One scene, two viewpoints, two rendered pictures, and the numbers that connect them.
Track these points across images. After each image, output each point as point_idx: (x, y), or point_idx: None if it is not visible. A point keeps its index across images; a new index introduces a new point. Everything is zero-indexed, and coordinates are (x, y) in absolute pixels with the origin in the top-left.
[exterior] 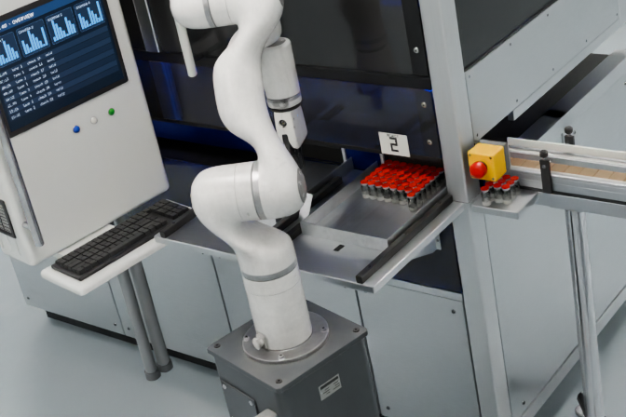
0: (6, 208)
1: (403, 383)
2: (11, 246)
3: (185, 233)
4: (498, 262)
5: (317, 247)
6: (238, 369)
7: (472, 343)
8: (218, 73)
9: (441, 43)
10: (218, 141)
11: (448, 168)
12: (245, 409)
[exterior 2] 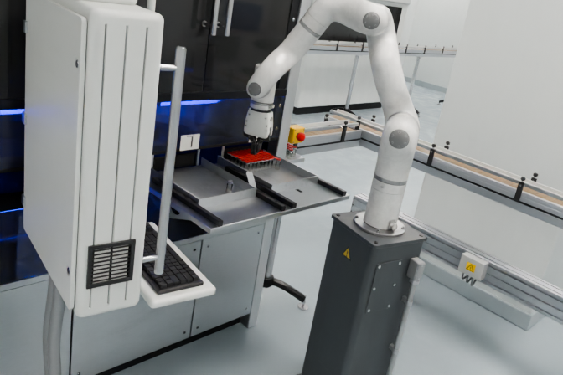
0: (136, 246)
1: (213, 301)
2: (111, 296)
3: (222, 218)
4: None
5: (291, 194)
6: (400, 244)
7: (262, 248)
8: (396, 60)
9: (298, 67)
10: None
11: (281, 142)
12: (390, 272)
